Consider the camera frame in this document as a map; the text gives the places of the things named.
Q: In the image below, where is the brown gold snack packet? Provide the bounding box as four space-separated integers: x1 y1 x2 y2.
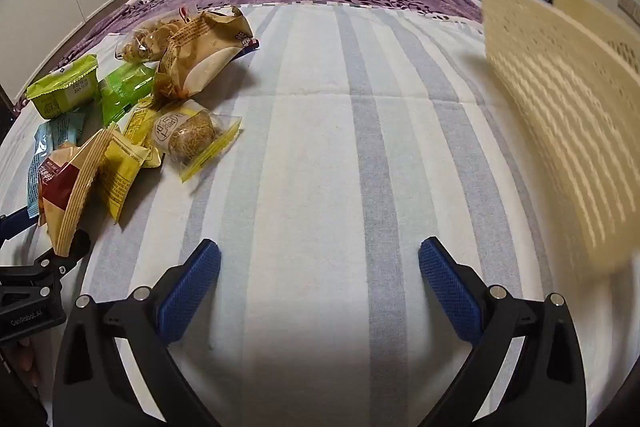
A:
154 6 253 100

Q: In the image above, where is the teal snack packet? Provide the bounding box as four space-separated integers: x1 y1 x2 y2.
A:
26 112 86 220

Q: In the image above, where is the white blue striped bed sheet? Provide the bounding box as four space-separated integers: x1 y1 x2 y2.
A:
0 2 640 427

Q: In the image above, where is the clear yellow-edged pastry packet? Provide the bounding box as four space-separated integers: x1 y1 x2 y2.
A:
150 99 243 184

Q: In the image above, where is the yellow snack packet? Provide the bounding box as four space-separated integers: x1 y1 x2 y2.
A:
97 132 163 223
122 97 166 168

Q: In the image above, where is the small bright green snack packet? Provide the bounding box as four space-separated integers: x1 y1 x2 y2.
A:
99 63 157 128

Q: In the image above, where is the red and tan snack packet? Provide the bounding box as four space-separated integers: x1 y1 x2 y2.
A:
37 129 118 257

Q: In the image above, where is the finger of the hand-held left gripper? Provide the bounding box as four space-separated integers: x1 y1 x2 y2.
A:
0 231 92 280
0 207 40 242

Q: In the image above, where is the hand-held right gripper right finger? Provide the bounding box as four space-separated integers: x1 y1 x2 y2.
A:
418 237 587 427

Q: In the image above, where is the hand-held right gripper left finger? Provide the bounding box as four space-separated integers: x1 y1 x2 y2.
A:
52 238 223 427

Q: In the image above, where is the cream perforated plastic basket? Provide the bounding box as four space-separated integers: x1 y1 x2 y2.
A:
472 0 640 278

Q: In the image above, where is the person's left hand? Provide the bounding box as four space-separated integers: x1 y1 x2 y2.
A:
0 339 42 403

